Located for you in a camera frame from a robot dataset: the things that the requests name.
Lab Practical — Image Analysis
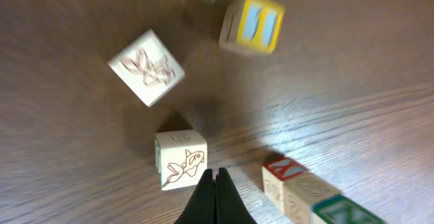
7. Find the wooden block fish drawing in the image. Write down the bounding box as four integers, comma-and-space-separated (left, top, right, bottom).
155, 130, 208, 191

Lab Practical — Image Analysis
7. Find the wooden block red letter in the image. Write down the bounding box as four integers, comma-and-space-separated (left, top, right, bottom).
261, 157, 308, 212

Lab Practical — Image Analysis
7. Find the wooden block number drawing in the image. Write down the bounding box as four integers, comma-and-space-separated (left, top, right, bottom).
283, 172, 341, 224

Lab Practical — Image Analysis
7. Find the wooden block red bordered left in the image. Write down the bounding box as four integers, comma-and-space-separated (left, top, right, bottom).
108, 29, 185, 107

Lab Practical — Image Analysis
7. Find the wooden block blue side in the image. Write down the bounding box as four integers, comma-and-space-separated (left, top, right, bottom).
309, 194, 387, 224

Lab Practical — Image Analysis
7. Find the yellow block with blue bars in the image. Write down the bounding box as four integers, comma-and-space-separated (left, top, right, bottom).
218, 0, 285, 56

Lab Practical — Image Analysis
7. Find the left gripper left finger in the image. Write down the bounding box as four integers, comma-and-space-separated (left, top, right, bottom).
174, 169, 215, 224

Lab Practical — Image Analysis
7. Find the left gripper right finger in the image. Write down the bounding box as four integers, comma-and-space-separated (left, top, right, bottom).
215, 168, 256, 224

